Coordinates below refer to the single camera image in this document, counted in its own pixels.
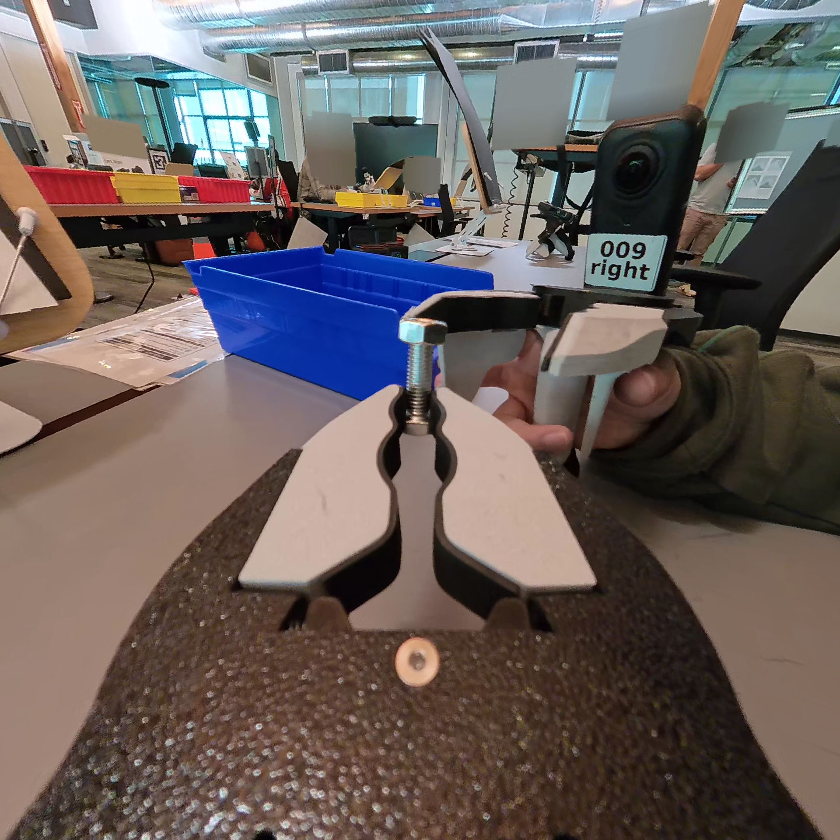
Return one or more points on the wall poster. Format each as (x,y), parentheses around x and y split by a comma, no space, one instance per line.
(764,176)

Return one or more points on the large dark screen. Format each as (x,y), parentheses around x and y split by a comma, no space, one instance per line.
(394,154)

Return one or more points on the black floor lamp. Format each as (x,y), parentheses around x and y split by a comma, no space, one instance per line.
(152,81)

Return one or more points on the steel hex bolt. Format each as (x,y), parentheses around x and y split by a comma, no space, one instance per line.
(420,367)

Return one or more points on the wooden document stand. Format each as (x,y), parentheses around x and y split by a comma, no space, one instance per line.
(72,282)
(489,190)

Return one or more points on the standing desk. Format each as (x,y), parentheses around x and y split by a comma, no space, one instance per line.
(564,149)

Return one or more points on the black and white marker card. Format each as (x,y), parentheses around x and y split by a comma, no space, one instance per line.
(158,161)

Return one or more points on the small black clamp device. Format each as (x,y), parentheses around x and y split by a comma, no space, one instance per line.
(558,226)

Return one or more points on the blue plastic bin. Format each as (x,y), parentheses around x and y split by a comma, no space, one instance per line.
(295,328)

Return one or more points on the grey desk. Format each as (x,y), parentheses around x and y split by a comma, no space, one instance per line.
(131,492)

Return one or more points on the red plastic bin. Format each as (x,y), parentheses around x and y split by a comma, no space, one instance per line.
(220,190)
(72,187)

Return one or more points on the silver ventilation duct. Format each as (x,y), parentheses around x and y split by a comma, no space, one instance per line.
(394,36)

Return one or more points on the small blue bin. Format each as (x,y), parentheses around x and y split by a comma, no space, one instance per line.
(436,201)

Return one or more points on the person's right hand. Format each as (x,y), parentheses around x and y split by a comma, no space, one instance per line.
(646,400)

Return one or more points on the yellow plastic bin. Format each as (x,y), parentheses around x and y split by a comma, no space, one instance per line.
(148,189)
(358,199)

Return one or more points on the wooden post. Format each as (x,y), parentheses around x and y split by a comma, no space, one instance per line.
(56,65)
(718,52)

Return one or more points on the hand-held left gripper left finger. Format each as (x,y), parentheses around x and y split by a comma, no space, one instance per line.
(321,512)

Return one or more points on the orange cone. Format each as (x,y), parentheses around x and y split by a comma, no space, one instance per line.
(202,250)

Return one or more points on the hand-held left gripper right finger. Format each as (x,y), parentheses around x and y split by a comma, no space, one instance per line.
(512,518)

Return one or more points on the thin dark flat panel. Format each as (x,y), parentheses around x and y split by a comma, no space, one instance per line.
(459,105)

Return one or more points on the black office chair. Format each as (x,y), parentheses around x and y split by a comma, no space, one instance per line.
(800,262)

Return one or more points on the plastic bag with printed label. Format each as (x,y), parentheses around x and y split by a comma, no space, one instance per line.
(144,341)

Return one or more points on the person's right forearm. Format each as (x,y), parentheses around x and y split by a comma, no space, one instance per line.
(754,426)

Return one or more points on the long wooden table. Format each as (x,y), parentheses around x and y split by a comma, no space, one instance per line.
(164,208)

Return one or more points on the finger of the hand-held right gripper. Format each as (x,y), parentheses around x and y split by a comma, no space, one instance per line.
(604,341)
(492,313)

